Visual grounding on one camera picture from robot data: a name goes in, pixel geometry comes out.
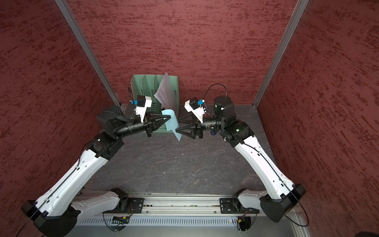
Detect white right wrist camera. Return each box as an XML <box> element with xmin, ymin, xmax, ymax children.
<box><xmin>184</xmin><ymin>97</ymin><xmax>207</xmax><ymax>123</ymax></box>

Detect green plastic file organizer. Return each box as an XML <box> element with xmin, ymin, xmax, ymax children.
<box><xmin>131</xmin><ymin>75</ymin><xmax>180</xmax><ymax>132</ymax></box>

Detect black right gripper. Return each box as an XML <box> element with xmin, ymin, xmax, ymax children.
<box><xmin>177</xmin><ymin>110</ymin><xmax>225</xmax><ymax>138</ymax></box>

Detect light blue square paper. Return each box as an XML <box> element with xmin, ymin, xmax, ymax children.
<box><xmin>162</xmin><ymin>109</ymin><xmax>182</xmax><ymax>141</ymax></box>

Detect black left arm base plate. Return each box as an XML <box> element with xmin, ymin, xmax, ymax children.
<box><xmin>127</xmin><ymin>197</ymin><xmax>145</xmax><ymax>215</ymax></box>

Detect white paper sheets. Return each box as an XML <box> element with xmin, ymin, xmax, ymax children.
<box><xmin>154</xmin><ymin>72</ymin><xmax>177</xmax><ymax>112</ymax></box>

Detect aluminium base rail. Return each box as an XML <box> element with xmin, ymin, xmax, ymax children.
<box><xmin>70</xmin><ymin>194</ymin><xmax>303</xmax><ymax>216</ymax></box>

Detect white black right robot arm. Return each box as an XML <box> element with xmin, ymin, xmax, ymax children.
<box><xmin>176</xmin><ymin>95</ymin><xmax>306</xmax><ymax>223</ymax></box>

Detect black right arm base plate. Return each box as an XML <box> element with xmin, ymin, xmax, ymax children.
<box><xmin>219</xmin><ymin>198</ymin><xmax>260</xmax><ymax>215</ymax></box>

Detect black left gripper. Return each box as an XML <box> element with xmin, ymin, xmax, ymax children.
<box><xmin>114</xmin><ymin>110</ymin><xmax>170</xmax><ymax>137</ymax></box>

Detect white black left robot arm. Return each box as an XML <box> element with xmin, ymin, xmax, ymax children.
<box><xmin>21</xmin><ymin>106</ymin><xmax>172</xmax><ymax>237</ymax></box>

